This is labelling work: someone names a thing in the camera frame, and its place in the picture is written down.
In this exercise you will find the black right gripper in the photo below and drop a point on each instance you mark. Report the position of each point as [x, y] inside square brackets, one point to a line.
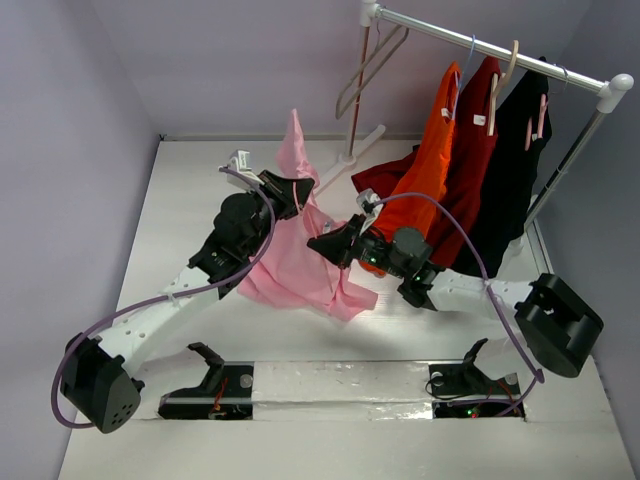
[353, 240]

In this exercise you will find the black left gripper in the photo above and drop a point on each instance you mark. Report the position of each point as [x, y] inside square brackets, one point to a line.
[282, 192]

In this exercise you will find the pink t shirt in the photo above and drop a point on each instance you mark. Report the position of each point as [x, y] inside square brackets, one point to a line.
[290, 275]

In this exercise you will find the pink wire hanger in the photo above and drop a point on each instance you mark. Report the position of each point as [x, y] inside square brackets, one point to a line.
[298, 200]

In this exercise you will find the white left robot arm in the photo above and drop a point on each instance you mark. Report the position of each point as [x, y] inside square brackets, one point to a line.
[94, 385]

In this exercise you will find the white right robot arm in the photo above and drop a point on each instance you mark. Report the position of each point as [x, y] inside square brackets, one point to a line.
[545, 316]

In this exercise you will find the grey velvet hanger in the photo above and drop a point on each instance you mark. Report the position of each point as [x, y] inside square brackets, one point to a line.
[368, 69]

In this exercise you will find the orange t shirt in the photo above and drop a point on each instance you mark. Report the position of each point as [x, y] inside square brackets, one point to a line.
[428, 171]

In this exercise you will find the dark red t shirt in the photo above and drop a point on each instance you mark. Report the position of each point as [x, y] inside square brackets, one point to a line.
[471, 152]

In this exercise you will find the black t shirt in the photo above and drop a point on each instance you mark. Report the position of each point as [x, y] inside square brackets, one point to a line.
[507, 187]

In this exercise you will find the wooden hanger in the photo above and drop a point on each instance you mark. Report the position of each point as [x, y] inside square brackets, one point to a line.
[498, 82]

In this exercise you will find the pink clip hanger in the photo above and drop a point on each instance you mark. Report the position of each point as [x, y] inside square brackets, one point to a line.
[535, 129]

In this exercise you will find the white metal clothes rack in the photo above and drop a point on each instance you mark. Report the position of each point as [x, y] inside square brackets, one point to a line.
[375, 23]

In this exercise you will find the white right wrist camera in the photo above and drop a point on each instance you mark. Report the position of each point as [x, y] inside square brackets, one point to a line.
[371, 206]

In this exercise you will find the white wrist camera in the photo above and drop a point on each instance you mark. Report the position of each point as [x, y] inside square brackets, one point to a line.
[371, 206]
[239, 172]

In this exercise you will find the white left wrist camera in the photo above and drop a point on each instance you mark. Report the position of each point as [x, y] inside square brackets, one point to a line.
[239, 172]

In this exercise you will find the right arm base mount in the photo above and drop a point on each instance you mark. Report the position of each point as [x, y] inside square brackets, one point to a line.
[460, 390]

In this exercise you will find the blue wire hanger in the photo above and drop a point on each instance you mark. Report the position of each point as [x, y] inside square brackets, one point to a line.
[461, 78]

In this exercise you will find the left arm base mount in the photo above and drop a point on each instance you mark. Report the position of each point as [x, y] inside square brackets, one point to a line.
[224, 393]

